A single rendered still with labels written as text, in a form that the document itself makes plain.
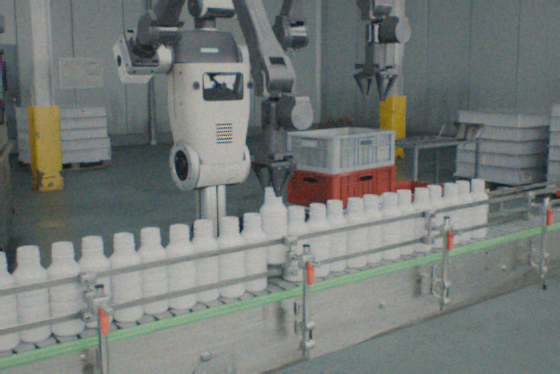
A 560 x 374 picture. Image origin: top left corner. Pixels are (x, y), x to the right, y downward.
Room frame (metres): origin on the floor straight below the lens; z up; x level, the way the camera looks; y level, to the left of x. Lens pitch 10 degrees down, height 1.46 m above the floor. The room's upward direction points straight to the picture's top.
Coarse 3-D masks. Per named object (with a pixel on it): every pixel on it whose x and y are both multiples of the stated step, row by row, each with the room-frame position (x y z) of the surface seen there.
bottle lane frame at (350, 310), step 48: (528, 240) 1.90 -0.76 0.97; (336, 288) 1.45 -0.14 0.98; (384, 288) 1.54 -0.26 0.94; (480, 288) 1.77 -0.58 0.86; (96, 336) 1.11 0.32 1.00; (144, 336) 1.16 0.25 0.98; (192, 336) 1.22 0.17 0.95; (240, 336) 1.29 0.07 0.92; (288, 336) 1.36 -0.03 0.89; (336, 336) 1.45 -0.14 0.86
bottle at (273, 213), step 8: (272, 192) 1.40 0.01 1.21; (272, 200) 1.40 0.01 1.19; (280, 200) 1.40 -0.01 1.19; (264, 208) 1.40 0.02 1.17; (272, 208) 1.39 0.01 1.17; (280, 208) 1.39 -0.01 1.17; (264, 216) 1.39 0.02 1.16; (272, 216) 1.38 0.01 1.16; (280, 216) 1.39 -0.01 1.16; (264, 224) 1.39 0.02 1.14; (272, 224) 1.38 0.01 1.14; (280, 224) 1.39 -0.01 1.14; (264, 232) 1.39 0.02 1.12; (272, 232) 1.38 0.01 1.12; (280, 232) 1.39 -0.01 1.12; (272, 248) 1.38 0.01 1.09; (280, 248) 1.39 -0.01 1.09; (272, 256) 1.38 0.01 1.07; (280, 256) 1.39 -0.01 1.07; (272, 264) 1.39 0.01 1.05
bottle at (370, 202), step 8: (368, 200) 1.57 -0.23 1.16; (376, 200) 1.58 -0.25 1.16; (368, 208) 1.57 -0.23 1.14; (376, 208) 1.57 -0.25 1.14; (368, 216) 1.56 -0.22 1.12; (376, 216) 1.56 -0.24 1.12; (368, 232) 1.56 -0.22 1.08; (376, 232) 1.56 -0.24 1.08; (368, 240) 1.56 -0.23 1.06; (376, 240) 1.56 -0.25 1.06; (368, 248) 1.56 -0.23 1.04; (368, 256) 1.56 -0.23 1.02; (376, 256) 1.56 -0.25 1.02
